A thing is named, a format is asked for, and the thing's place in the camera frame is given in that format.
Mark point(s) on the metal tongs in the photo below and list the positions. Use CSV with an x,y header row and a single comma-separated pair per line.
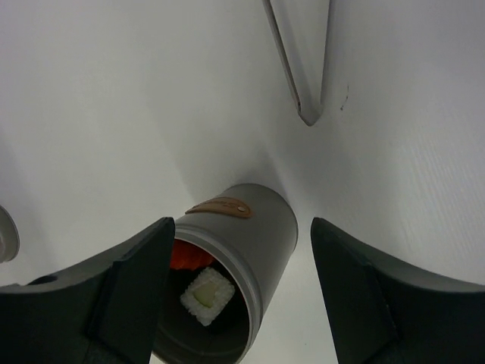
x,y
301,32

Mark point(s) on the black and white sushi piece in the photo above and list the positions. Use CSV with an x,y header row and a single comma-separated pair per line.
x,y
207,296

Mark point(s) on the red sausage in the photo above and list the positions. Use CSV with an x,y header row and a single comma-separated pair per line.
x,y
188,256

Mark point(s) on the grey cylindrical lunch container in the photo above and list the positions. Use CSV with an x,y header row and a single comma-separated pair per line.
x,y
251,232

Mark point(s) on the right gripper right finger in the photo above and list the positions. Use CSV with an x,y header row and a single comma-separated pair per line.
x,y
384,310

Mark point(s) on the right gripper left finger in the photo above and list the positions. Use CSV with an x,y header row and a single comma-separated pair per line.
x,y
104,309

